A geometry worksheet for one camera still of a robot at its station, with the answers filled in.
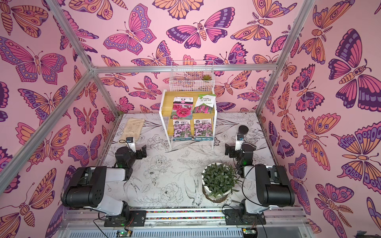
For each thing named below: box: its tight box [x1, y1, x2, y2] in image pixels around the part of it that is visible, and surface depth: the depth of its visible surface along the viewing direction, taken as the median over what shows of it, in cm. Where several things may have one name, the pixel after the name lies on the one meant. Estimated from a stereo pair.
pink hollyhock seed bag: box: [170, 96, 194, 120], surface depth 79 cm
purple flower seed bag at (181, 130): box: [172, 119, 192, 142], surface depth 91 cm
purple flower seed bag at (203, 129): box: [193, 118, 214, 142], surface depth 91 cm
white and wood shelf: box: [159, 89, 218, 150], surface depth 83 cm
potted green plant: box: [201, 162, 240, 204], surface depth 71 cm
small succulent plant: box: [201, 74, 212, 81], surface depth 94 cm
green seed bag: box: [192, 94, 217, 114], surface depth 79 cm
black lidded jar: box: [238, 124, 249, 135], surface depth 107 cm
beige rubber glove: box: [118, 118, 145, 145], surface depth 112 cm
